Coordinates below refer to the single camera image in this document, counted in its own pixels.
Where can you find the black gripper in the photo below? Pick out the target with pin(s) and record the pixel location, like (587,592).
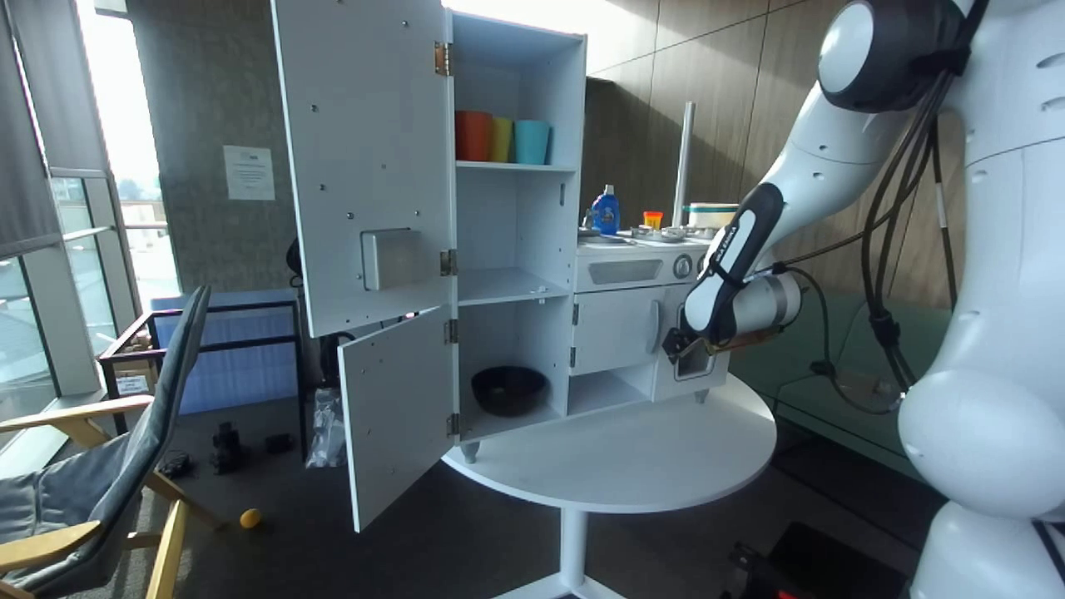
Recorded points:
(702,337)

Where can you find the white under-counter cabinet door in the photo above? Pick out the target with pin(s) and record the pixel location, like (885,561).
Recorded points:
(613,329)

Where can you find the short white fridge door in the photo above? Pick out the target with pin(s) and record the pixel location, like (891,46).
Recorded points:
(392,420)

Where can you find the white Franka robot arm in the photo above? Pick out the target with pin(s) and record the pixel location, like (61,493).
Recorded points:
(1000,277)

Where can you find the grey stove knob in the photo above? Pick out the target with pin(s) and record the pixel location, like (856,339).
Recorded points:
(684,267)

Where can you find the small orange toy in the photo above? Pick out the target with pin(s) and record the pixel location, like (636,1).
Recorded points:
(652,221)

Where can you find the white and yellow container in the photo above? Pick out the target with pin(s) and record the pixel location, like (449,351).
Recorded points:
(710,215)

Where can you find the green sofa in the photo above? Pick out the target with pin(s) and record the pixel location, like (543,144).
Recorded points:
(821,386)

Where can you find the blue toy bottle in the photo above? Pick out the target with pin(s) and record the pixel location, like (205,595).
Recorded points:
(602,215)

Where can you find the black bowl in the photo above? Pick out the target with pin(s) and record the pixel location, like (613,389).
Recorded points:
(509,389)

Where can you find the white toy play kitchen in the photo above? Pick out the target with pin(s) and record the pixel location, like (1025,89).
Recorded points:
(521,245)

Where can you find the teal toy cup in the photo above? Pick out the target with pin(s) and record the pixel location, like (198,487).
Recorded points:
(532,140)

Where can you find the yellow-green toy cup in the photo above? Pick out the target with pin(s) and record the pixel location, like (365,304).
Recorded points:
(503,140)

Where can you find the orange toy cup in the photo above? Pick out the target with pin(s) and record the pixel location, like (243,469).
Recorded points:
(475,133)

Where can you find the clear plastic bag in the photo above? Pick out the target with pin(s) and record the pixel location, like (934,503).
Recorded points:
(324,431)

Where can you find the blue panel radiator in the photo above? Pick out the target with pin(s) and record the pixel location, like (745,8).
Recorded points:
(228,355)

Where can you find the yellow ball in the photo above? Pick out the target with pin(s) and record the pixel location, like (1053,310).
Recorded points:
(252,516)

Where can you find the small black floor object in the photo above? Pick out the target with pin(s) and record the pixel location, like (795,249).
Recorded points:
(228,447)

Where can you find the white paper notice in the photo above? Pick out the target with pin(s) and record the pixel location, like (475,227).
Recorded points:
(248,174)

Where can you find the wooden folding chair grey fabric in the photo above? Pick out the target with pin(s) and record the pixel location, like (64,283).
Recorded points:
(122,468)

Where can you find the round white pedestal table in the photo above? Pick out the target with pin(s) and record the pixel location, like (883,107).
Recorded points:
(619,455)

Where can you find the dark wooden side frame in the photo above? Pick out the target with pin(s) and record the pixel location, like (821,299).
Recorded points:
(124,355)

